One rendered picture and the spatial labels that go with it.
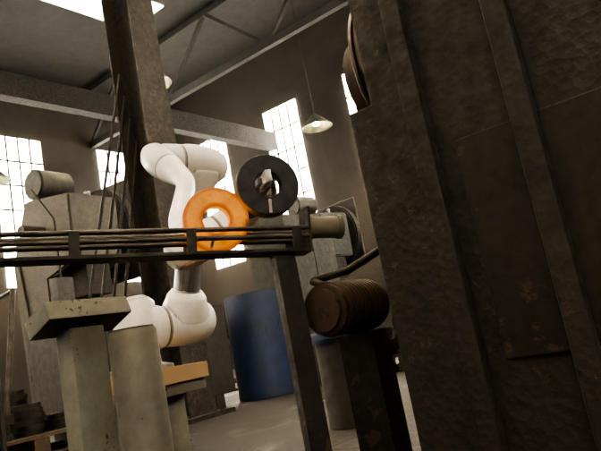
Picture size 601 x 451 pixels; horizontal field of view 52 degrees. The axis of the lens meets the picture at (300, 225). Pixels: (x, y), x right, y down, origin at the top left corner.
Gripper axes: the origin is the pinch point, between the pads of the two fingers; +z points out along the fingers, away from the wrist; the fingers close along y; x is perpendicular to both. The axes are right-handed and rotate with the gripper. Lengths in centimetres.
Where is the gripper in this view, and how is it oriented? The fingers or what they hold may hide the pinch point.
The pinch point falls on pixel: (265, 180)
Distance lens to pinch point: 151.5
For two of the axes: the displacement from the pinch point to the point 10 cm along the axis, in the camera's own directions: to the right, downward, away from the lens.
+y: -9.4, 1.2, -3.2
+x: -2.0, -9.5, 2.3
